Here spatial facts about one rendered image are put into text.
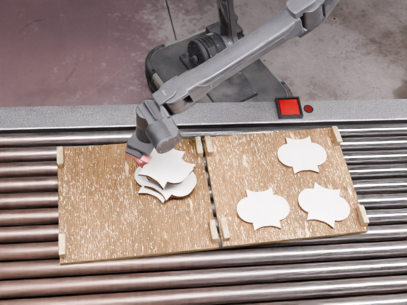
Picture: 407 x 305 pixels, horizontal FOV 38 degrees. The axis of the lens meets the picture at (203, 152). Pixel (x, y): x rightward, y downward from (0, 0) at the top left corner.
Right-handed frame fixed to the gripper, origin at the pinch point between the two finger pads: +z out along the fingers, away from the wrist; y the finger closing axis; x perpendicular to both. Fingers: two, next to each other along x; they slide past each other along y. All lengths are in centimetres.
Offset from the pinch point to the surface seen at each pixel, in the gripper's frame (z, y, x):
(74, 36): 107, 107, 98
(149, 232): 11.3, -15.2, -9.0
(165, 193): 8.1, -4.6, -8.0
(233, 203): 11.4, 3.2, -25.3
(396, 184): 13, 32, -66
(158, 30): 107, 134, 61
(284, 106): 13, 43, -26
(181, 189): 8.1, -1.2, -11.4
